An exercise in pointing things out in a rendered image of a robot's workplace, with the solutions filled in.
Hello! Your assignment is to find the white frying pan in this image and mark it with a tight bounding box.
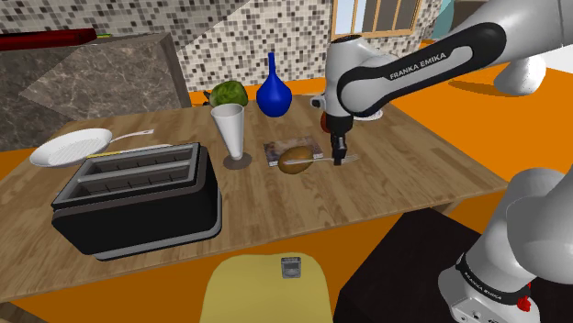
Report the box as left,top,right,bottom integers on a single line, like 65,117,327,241
28,128,155,169

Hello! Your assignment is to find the book with picture cover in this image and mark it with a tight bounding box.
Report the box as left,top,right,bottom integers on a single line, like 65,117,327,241
263,135,325,168

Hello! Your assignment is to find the black toaster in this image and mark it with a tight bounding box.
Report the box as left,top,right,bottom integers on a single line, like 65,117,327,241
50,141,223,262

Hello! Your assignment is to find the green cabbage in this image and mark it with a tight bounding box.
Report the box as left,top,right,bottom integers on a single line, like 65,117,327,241
208,80,250,109

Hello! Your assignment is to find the blue vase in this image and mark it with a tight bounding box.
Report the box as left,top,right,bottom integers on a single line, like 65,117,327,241
255,51,294,118

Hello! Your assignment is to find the marble counter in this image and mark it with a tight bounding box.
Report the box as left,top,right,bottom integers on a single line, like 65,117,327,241
0,31,193,153

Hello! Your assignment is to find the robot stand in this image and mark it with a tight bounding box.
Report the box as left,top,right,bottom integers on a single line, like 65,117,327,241
332,206,573,323

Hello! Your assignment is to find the white tall cup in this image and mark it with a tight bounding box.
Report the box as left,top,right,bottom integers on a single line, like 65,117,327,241
209,103,246,162

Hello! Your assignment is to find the wood-framed window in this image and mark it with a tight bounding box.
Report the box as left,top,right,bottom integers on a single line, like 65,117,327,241
331,0,424,40

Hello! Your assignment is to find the wooden table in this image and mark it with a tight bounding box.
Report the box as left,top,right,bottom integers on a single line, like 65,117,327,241
0,99,510,305

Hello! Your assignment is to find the brown potato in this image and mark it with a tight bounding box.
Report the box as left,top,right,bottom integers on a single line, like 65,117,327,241
277,145,316,175

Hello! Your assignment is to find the white plate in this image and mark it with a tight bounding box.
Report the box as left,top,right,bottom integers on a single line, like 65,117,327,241
352,108,385,123

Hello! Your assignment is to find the dark red long object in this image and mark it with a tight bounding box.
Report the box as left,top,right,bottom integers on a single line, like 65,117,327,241
0,28,98,51

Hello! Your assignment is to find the yellow chair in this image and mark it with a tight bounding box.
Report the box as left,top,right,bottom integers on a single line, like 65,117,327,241
198,251,335,323

